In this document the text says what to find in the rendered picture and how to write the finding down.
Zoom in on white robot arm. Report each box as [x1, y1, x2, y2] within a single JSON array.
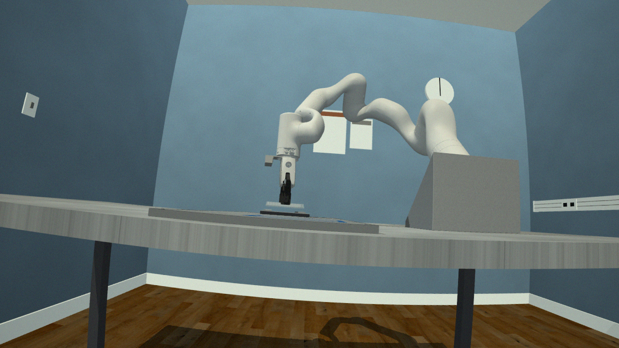
[[265, 73, 469, 167]]

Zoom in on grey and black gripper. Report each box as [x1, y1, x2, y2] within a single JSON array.
[[277, 156, 298, 205]]

